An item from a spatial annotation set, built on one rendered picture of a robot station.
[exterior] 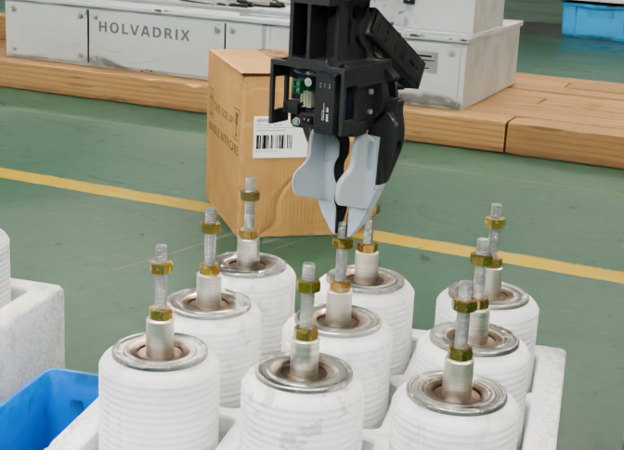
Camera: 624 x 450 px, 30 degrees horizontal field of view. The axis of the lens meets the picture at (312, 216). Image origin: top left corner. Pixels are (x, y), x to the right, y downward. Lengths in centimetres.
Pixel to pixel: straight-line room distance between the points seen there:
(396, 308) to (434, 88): 198
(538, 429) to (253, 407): 26
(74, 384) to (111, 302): 55
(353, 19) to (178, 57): 243
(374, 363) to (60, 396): 39
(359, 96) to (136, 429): 31
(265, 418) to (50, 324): 46
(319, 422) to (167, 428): 12
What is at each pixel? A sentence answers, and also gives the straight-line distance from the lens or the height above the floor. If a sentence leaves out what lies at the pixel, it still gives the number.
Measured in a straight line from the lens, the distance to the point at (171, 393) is 90.
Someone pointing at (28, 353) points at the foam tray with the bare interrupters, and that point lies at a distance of 126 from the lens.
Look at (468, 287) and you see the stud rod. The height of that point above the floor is 34.
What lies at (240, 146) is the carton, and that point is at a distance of 206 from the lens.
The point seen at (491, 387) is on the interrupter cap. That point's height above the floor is 25.
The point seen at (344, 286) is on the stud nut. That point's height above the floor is 29.
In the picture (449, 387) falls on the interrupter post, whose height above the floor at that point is 26.
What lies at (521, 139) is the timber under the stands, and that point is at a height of 4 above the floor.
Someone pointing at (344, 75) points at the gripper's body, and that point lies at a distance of 88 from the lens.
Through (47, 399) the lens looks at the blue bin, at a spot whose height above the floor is 9.
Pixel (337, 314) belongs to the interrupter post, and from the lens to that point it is 100.
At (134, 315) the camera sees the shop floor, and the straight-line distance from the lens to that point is 172.
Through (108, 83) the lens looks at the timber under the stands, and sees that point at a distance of 339.
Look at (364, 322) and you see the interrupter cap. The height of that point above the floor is 25.
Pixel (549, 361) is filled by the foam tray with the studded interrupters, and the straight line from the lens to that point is 116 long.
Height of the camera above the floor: 61
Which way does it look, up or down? 16 degrees down
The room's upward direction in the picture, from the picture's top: 3 degrees clockwise
